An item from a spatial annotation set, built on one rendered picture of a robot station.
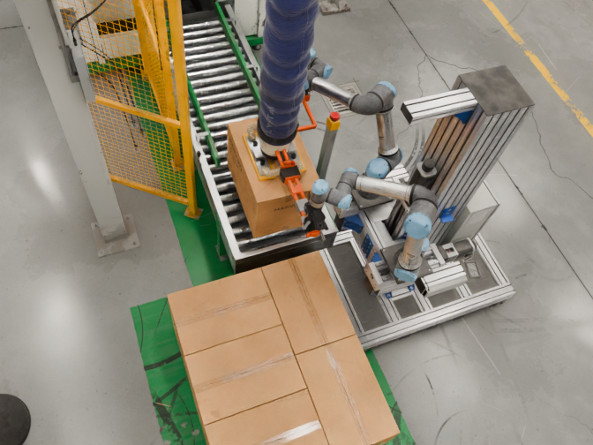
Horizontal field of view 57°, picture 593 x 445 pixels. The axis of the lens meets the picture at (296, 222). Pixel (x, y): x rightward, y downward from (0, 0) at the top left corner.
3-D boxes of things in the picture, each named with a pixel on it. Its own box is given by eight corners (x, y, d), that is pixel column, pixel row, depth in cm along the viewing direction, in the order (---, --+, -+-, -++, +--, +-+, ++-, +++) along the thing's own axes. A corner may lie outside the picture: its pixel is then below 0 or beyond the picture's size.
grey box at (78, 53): (79, 76, 289) (65, 29, 264) (90, 74, 290) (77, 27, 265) (86, 103, 280) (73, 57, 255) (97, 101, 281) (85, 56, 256)
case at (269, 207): (227, 162, 367) (227, 123, 333) (283, 151, 378) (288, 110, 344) (253, 238, 339) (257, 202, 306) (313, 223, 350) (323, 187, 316)
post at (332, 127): (307, 201, 441) (327, 116, 357) (315, 199, 443) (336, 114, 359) (311, 208, 438) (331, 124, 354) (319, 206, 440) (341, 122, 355)
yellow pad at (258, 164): (242, 137, 329) (242, 131, 325) (258, 133, 332) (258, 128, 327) (258, 182, 313) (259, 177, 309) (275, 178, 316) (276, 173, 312)
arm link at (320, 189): (326, 194, 254) (310, 187, 256) (323, 207, 264) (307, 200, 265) (333, 182, 259) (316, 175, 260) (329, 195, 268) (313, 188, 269)
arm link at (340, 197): (356, 187, 260) (334, 178, 262) (349, 205, 255) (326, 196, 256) (353, 197, 267) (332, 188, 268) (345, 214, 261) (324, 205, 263)
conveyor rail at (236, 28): (224, 23, 480) (224, 4, 464) (229, 22, 482) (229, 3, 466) (325, 244, 376) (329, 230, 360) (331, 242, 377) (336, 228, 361)
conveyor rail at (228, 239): (149, 34, 463) (146, 16, 447) (155, 33, 464) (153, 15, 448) (233, 270, 358) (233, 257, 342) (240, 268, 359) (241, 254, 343)
